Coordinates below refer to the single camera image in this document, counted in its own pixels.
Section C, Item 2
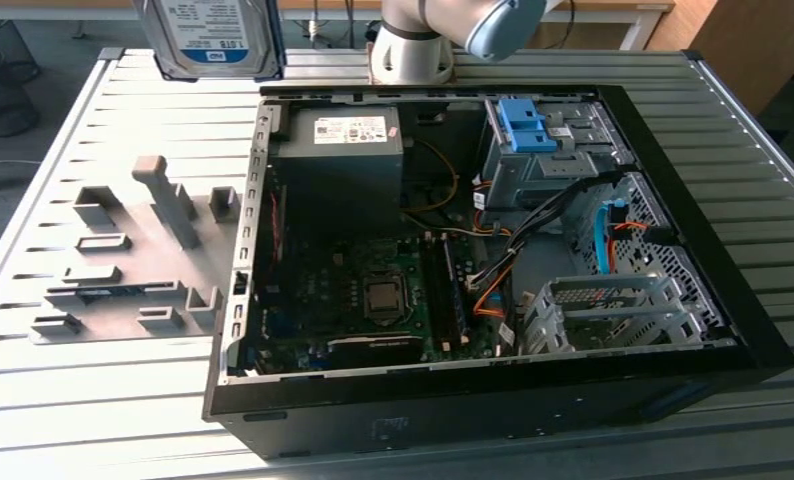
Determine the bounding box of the orange wire with black plug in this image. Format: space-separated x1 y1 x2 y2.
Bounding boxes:
606 222 679 275

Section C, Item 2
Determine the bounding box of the hard disk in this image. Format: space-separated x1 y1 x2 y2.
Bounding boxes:
132 0 286 82

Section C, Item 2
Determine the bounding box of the silver disk bay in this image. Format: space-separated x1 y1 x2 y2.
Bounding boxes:
520 272 709 355

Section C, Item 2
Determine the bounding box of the silver CPU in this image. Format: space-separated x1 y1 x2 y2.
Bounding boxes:
367 280 406 310

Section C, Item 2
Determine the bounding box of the black RAM stick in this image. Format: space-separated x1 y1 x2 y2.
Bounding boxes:
439 232 472 346

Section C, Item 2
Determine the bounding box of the CPU socket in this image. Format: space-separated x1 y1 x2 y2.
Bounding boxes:
359 268 416 329

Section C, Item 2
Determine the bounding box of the green motherboard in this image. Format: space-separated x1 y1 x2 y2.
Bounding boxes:
255 232 504 374

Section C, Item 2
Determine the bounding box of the grey power supply unit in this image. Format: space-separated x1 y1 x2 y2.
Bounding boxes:
276 103 408 236

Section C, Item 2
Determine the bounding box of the black graphics card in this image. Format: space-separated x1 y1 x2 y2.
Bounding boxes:
326 333 428 371

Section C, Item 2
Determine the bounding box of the grey metal drive cage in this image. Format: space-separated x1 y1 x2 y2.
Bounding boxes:
479 97 638 211

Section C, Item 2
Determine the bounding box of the blue drive latch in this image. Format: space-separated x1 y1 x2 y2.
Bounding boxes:
495 98 559 154

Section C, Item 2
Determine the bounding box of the black open PC case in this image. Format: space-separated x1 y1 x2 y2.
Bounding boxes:
200 83 794 460

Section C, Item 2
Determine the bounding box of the grey parts rack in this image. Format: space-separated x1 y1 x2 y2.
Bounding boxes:
28 154 244 346

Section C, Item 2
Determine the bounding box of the slim dark RAM stick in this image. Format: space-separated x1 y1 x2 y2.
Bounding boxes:
75 283 149 301

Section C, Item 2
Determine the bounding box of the wooden cabinet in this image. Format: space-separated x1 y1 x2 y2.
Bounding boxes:
648 0 794 116

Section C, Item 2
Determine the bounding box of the black mesh wastebasket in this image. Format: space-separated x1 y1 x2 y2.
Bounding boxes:
0 19 43 139

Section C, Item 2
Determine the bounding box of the multicolour wire bundle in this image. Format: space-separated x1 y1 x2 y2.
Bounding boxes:
402 212 515 240

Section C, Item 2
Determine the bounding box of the thin yellow wire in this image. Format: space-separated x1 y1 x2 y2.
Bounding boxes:
400 139 462 217

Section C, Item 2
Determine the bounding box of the red wire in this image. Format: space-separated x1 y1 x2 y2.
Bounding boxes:
269 185 290 261

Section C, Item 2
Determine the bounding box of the orange flat wire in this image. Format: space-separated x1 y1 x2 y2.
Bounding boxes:
466 272 512 319

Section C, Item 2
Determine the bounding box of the black cable bundle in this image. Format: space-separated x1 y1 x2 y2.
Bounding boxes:
502 172 624 261

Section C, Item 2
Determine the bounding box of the blue wire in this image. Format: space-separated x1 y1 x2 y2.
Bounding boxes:
592 198 631 276

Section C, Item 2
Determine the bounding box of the wooden desk white frame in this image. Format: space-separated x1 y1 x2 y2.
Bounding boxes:
0 0 678 51

